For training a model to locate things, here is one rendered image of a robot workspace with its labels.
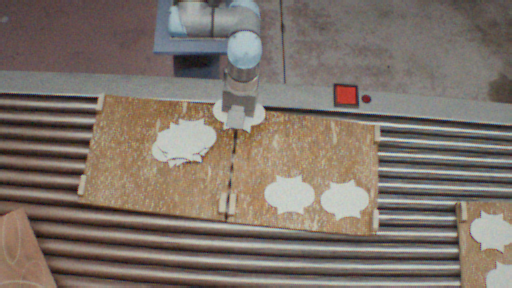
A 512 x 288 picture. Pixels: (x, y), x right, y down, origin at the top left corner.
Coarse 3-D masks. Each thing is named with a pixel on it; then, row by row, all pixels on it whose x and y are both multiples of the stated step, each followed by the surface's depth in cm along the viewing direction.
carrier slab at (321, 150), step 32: (256, 128) 182; (288, 128) 183; (320, 128) 184; (352, 128) 185; (256, 160) 178; (288, 160) 179; (320, 160) 179; (352, 160) 180; (256, 192) 173; (320, 192) 175; (256, 224) 169; (288, 224) 170; (320, 224) 170; (352, 224) 171
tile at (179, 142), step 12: (168, 132) 176; (180, 132) 176; (192, 132) 177; (168, 144) 174; (180, 144) 175; (192, 144) 175; (204, 144) 175; (168, 156) 173; (180, 156) 173; (192, 156) 174
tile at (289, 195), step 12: (288, 180) 175; (300, 180) 175; (264, 192) 173; (276, 192) 173; (288, 192) 173; (300, 192) 173; (312, 192) 174; (276, 204) 171; (288, 204) 171; (300, 204) 172
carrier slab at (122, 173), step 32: (96, 128) 179; (128, 128) 180; (160, 128) 180; (96, 160) 174; (128, 160) 175; (224, 160) 177; (96, 192) 170; (128, 192) 171; (160, 192) 171; (192, 192) 172; (224, 192) 173
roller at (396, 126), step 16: (0, 96) 184; (64, 112) 186; (80, 112) 185; (96, 112) 185; (288, 112) 188; (304, 112) 189; (384, 128) 188; (400, 128) 189; (416, 128) 189; (432, 128) 189; (448, 128) 189; (464, 128) 190; (480, 128) 190; (496, 128) 191
